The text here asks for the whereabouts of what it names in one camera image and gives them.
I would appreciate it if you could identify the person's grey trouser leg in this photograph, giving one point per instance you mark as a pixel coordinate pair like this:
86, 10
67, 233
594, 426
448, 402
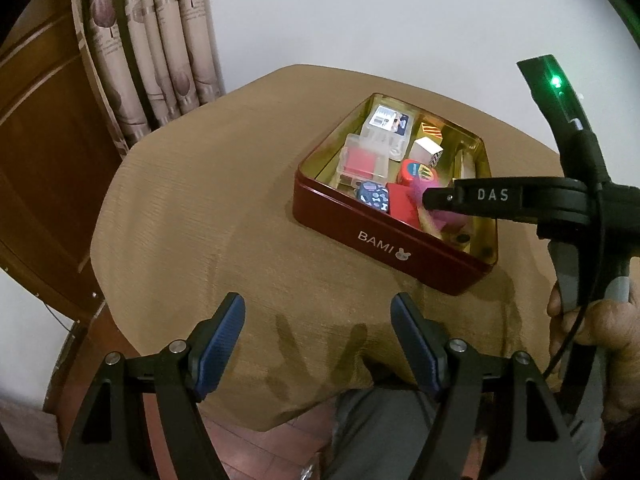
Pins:
380, 435

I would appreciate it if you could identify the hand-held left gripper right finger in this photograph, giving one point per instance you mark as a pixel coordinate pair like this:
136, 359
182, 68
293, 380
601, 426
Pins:
415, 340

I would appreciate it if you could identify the yellow red striped cube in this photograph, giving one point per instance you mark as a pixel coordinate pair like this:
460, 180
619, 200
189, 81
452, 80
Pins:
431, 130

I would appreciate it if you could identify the pink block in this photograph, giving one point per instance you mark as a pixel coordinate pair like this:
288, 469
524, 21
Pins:
447, 220

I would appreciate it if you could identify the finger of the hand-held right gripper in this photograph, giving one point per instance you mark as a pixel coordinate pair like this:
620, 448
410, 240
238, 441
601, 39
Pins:
480, 199

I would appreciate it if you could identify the red eraser colourful print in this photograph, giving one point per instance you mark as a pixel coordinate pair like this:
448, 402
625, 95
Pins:
415, 172

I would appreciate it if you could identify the clear plastic box red packet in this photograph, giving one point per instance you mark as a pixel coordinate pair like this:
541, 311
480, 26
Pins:
362, 162

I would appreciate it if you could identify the red block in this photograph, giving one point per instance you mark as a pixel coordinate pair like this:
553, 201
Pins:
400, 202

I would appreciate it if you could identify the red tin box gold inside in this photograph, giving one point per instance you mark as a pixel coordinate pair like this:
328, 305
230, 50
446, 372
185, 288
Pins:
380, 255

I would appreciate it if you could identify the white cube zigzag print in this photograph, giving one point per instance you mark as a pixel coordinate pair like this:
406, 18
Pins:
422, 150

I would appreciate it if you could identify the brown wooden door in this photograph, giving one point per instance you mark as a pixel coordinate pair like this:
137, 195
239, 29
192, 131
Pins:
45, 160

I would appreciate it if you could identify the beige printed curtain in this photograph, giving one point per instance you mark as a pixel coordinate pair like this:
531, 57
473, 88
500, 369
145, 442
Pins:
150, 45

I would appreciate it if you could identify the blue patterned block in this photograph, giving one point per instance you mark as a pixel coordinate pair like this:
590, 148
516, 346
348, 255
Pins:
372, 195

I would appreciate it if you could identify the person's right hand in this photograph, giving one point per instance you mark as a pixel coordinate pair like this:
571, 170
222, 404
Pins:
615, 325

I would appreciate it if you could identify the tan tablecloth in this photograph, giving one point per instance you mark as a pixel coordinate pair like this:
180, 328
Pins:
200, 235

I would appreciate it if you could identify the clear plastic box blue label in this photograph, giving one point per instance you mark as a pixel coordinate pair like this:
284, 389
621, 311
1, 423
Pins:
387, 130

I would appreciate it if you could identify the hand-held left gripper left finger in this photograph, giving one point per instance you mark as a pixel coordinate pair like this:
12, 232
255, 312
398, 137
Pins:
225, 340

